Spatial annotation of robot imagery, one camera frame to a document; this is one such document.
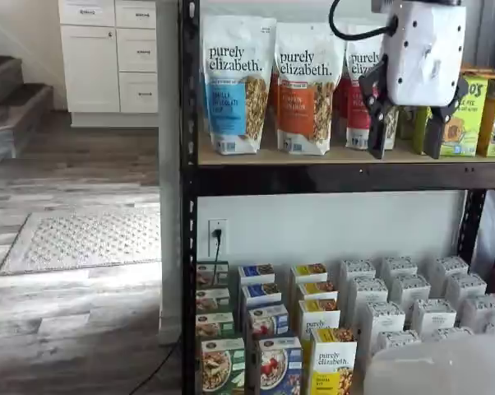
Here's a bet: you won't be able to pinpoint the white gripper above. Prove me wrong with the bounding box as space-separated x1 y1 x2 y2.
358 0 471 160

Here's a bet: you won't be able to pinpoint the blue white oatmeal box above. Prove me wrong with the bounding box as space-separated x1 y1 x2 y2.
246 303 290 341
255 336 303 395

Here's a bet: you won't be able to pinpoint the green Bobo's apple pie box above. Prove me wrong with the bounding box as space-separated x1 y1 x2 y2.
396 105 433 156
438 72 489 157

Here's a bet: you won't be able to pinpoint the yellow purely elizabeth box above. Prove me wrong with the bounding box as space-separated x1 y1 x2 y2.
295 281 339 304
300 328 359 395
290 263 329 286
298 299 342 341

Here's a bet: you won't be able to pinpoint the blue purely elizabeth box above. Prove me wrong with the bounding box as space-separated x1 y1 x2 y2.
241 282 282 310
238 263 276 288

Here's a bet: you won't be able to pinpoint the black metal shelf rack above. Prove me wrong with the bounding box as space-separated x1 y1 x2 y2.
177 0 495 395

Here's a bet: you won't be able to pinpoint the green granola cereal box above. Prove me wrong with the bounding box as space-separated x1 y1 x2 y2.
196 312 235 341
201 337 247 395
196 287 232 316
196 261 230 290

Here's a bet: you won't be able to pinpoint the red label granola bag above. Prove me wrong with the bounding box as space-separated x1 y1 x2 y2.
344 23 400 150
333 77 349 137

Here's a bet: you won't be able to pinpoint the orange label granola bag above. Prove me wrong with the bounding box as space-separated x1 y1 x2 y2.
274 21 349 156

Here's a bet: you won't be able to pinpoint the blue label granola bag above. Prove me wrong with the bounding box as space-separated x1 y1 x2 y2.
201 15 278 156

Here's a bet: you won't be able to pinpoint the white drawer cabinet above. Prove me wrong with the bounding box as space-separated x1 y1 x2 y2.
58 0 159 128

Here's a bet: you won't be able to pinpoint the grey patterned rug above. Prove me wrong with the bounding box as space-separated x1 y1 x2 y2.
0 207 162 277

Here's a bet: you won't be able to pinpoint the wooden stairs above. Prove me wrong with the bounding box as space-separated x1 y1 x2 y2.
0 28 54 170

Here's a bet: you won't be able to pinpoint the white wall outlet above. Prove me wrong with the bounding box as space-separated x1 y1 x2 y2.
208 219 229 257

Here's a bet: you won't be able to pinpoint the black power cord plug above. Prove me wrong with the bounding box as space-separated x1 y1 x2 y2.
211 228 224 287

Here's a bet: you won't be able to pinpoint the black floor cable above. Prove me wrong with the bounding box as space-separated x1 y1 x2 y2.
127 331 182 395

